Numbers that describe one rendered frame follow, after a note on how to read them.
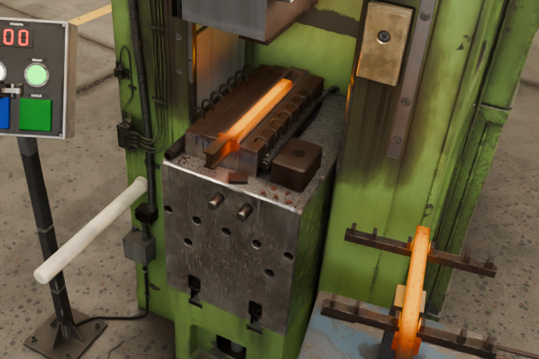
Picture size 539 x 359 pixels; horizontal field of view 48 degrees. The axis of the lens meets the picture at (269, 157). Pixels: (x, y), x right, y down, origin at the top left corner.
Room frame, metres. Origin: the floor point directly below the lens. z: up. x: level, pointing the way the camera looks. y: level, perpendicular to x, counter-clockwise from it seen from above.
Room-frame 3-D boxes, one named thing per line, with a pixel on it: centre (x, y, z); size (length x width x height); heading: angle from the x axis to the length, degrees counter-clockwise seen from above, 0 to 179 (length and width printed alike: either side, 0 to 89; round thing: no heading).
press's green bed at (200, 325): (1.37, -0.02, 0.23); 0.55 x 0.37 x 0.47; 157
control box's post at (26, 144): (1.34, 0.66, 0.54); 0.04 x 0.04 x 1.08; 67
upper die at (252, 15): (1.38, 0.04, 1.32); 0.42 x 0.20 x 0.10; 157
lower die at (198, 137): (1.38, 0.04, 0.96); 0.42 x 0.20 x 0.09; 157
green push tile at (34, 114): (1.21, 0.56, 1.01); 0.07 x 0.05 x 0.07; 92
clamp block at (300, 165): (1.18, -0.07, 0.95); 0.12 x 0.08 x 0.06; 157
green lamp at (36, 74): (1.26, 0.57, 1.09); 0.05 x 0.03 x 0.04; 67
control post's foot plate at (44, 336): (1.34, 0.67, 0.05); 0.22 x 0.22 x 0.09; 67
